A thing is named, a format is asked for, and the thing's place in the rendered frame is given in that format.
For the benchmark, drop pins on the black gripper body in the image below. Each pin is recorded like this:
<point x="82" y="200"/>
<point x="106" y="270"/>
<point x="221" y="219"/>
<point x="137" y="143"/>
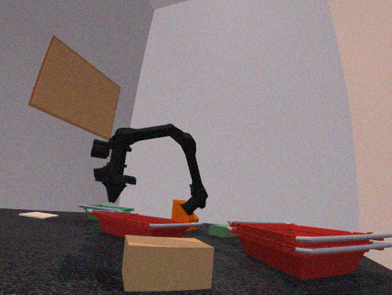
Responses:
<point x="119" y="177"/>

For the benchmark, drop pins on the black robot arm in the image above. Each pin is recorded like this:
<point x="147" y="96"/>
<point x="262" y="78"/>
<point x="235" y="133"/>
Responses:
<point x="119" y="144"/>

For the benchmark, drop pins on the green rectangular block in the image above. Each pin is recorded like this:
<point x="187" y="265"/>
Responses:
<point x="220" y="231"/>

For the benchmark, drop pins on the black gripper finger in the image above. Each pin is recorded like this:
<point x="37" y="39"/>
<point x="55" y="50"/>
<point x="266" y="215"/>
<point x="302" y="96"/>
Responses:
<point x="109" y="191"/>
<point x="116" y="190"/>

